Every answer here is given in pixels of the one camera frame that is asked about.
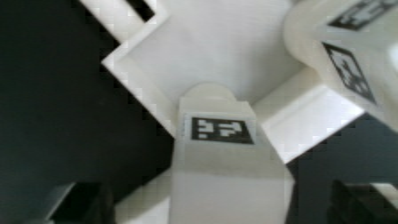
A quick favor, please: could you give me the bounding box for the white U-shaped obstacle frame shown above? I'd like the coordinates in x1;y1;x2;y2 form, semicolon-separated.
79;0;175;44

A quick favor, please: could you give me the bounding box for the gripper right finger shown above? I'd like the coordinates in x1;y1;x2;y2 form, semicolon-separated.
328;180;398;224

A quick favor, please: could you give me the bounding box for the white chair seat part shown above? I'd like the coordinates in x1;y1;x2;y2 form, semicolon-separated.
104;0;363;161

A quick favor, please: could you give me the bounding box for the white chair leg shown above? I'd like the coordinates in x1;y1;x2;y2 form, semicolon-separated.
285;0;398;132
170;83;296;224

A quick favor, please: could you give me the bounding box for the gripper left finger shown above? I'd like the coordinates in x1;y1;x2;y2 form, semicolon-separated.
45;182;116;224

